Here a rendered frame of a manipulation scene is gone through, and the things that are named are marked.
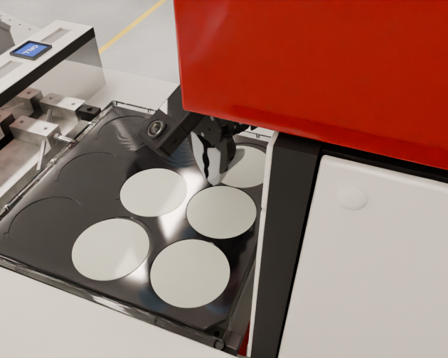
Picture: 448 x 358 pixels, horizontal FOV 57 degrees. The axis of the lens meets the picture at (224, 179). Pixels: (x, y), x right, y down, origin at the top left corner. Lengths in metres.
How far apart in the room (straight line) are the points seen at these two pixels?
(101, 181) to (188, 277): 0.22
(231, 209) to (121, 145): 0.23
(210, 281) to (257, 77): 0.37
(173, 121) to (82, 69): 0.50
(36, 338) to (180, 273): 0.18
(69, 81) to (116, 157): 0.29
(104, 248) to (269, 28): 0.45
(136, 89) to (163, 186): 0.42
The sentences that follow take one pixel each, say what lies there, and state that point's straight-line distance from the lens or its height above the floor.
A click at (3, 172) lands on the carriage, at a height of 0.88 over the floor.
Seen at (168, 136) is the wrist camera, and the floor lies 1.05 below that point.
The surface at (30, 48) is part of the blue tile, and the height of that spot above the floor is 0.96.
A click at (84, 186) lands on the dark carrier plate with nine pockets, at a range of 0.66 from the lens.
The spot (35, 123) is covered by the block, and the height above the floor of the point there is 0.91.
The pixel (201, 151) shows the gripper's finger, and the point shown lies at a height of 0.97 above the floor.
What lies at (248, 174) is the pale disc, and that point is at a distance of 0.65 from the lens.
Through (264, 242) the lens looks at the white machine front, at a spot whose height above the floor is 1.14.
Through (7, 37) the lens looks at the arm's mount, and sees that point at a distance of 1.18.
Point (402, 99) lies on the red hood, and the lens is 0.18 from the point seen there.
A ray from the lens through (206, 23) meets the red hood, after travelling 0.18.
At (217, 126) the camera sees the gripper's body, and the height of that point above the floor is 1.03.
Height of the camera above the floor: 1.35
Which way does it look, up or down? 44 degrees down
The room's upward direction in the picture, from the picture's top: straight up
